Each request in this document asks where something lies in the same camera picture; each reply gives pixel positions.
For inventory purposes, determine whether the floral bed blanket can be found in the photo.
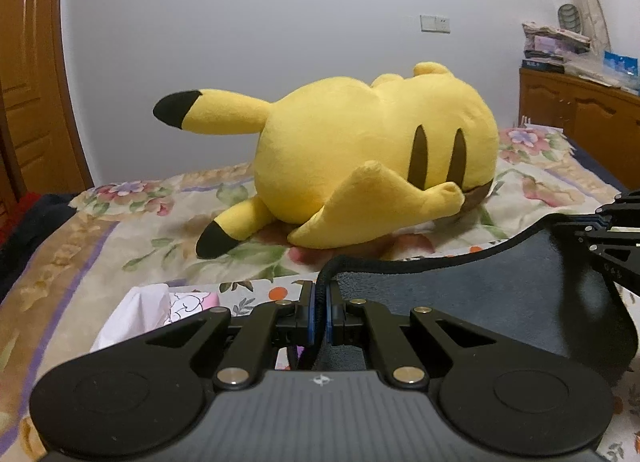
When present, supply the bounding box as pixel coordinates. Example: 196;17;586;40
0;126;640;462

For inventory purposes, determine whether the yellow plush toy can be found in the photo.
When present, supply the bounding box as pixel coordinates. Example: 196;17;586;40
152;60;501;260

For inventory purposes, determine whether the dark round striped object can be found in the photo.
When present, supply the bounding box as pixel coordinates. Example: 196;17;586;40
557;4;584;33

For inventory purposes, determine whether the dark cloth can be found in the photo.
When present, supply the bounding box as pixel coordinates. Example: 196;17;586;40
0;192;77;295

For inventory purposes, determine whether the pile of books and papers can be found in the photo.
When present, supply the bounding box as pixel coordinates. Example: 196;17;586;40
520;19;608;78

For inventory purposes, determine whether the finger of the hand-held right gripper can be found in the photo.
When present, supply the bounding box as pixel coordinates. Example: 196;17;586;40
552;219;640;293
595;193;640;229

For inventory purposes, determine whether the white pink cloth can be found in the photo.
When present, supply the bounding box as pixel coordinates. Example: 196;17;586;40
91;284;222;352

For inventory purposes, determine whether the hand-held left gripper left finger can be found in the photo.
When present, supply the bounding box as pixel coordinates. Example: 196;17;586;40
144;281;319;389

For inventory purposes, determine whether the blue printed box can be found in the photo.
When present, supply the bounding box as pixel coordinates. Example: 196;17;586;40
602;50;640;93

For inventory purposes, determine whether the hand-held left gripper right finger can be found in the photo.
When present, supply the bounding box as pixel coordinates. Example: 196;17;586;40
325;283;505;386

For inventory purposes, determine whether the wooden cabinet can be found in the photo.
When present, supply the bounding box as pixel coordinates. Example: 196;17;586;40
517;66;640;193

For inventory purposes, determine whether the wooden door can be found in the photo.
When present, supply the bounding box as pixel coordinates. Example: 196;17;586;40
0;0;94;203

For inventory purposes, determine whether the dark blue mattress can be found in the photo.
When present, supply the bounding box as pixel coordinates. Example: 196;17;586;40
562;134;632;193

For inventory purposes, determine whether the dark blue towel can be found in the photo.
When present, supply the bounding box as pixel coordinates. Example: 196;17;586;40
286;213;639;389

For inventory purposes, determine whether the white wall socket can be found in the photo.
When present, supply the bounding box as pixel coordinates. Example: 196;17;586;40
419;14;451;34

